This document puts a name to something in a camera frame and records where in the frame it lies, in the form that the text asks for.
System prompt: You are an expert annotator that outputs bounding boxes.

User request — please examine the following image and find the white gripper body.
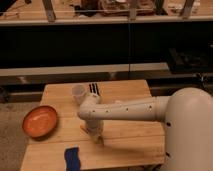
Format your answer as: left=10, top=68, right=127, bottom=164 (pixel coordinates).
left=85, top=120, right=104, bottom=142

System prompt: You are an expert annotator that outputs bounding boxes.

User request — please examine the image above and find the orange pepper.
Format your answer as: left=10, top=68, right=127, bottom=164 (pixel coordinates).
left=80, top=125, right=89, bottom=134

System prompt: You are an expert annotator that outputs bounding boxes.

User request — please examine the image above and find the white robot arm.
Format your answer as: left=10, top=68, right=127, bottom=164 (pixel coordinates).
left=78, top=88, right=213, bottom=171

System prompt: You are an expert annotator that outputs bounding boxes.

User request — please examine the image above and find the blue sponge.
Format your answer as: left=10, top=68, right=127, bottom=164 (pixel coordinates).
left=64, top=147, right=81, bottom=171

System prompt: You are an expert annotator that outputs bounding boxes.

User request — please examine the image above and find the wooden table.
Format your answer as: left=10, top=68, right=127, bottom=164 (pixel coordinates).
left=21, top=83, right=164, bottom=171

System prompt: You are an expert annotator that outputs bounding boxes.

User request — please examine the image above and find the black striped rectangular object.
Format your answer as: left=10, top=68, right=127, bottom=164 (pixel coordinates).
left=89, top=83, right=99, bottom=94

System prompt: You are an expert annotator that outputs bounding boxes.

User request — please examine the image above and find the clear plastic cup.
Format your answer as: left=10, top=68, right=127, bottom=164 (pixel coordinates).
left=72, top=84, right=87, bottom=105

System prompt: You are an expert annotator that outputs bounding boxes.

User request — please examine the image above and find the orange bowl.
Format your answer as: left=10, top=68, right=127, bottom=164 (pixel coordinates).
left=22, top=106, right=58, bottom=138

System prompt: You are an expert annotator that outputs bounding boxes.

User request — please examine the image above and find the metal shelf rack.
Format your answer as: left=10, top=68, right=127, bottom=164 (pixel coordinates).
left=0, top=0, right=213, bottom=88

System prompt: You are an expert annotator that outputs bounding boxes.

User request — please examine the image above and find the black box on shelf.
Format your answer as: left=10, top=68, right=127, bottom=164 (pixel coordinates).
left=167, top=48, right=213, bottom=74

